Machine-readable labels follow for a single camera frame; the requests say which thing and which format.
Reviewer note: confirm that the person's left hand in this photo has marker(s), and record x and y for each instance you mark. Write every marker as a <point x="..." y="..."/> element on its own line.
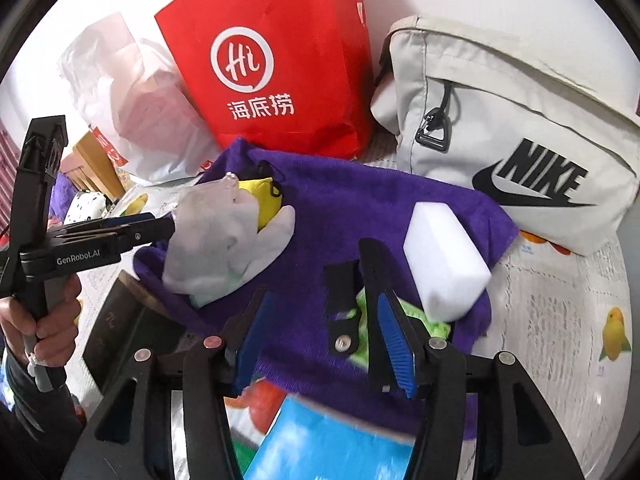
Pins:
<point x="55" y="332"/>

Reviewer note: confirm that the blue tissue packet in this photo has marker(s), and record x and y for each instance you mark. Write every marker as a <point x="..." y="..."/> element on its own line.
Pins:
<point x="325" y="445"/>

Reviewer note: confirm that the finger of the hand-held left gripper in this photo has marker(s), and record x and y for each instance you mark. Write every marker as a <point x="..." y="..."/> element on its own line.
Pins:
<point x="130" y="220"/>
<point x="145" y="237"/>

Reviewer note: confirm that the beige shoulder bag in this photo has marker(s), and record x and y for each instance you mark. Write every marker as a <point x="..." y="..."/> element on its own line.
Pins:
<point x="500" y="110"/>

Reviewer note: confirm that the pink curtain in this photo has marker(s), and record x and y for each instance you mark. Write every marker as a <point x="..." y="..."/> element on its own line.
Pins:
<point x="6" y="160"/>

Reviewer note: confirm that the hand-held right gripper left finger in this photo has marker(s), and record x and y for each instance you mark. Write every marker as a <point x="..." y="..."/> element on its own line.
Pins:
<point x="252" y="345"/>

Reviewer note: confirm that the yellow and black pouch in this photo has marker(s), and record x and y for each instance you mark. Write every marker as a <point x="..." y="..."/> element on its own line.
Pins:
<point x="265" y="200"/>

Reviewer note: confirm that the purple towel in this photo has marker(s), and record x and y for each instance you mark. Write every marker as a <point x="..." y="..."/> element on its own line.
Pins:
<point x="350" y="210"/>

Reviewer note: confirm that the white dotted pillow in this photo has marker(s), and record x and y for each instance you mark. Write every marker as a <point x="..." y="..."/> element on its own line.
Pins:
<point x="85" y="207"/>

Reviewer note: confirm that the white plastic shopping bag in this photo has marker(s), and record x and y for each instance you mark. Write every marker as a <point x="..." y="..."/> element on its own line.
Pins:
<point x="140" y="110"/>

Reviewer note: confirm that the purple plush toy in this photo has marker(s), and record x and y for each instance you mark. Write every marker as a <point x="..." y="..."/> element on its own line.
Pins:
<point x="62" y="195"/>

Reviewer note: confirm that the red paper bag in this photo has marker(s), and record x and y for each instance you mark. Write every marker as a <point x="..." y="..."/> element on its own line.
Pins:
<point x="280" y="60"/>

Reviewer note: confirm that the white sponge block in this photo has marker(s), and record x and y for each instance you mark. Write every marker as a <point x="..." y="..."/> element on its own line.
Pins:
<point x="445" y="260"/>

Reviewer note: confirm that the dark green tin box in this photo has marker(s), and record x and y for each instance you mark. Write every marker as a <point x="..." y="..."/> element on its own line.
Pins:
<point x="125" y="330"/>

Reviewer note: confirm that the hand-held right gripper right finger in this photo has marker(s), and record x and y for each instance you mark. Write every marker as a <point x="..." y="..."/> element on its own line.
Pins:
<point x="397" y="345"/>

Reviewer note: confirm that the green tissue packet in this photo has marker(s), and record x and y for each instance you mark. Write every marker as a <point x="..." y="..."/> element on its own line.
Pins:
<point x="435" y="327"/>

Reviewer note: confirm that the person's left forearm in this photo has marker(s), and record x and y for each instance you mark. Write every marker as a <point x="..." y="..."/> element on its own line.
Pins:
<point x="35" y="400"/>

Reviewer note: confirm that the wooden headboard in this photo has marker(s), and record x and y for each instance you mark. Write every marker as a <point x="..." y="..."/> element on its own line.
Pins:
<point x="95" y="165"/>

